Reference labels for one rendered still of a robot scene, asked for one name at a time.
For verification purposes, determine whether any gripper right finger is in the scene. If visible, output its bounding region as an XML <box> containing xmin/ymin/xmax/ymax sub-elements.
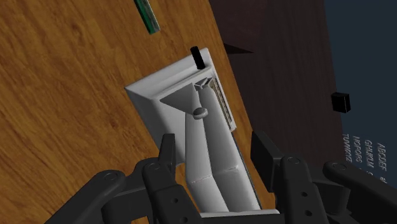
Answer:
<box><xmin>250</xmin><ymin>130</ymin><xmax>397</xmax><ymax>224</ymax></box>

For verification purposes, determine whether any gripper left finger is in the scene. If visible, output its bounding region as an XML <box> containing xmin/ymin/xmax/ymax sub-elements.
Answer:
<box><xmin>45</xmin><ymin>133</ymin><xmax>202</xmax><ymax>224</ymax></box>

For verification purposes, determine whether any small black cube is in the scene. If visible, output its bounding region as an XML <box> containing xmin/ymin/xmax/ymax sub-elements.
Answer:
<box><xmin>330</xmin><ymin>92</ymin><xmax>352</xmax><ymax>114</ymax></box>

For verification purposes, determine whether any dark blue alphabet rug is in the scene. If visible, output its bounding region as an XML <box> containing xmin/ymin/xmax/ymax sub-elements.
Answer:
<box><xmin>324</xmin><ymin>0</ymin><xmax>397</xmax><ymax>189</ymax></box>

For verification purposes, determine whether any brown wooden table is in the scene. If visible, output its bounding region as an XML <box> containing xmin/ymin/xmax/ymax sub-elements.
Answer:
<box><xmin>0</xmin><ymin>0</ymin><xmax>277</xmax><ymax>224</ymax></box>

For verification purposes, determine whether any green flat book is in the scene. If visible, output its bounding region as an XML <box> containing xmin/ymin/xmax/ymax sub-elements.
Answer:
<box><xmin>133</xmin><ymin>0</ymin><xmax>162</xmax><ymax>35</ymax></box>

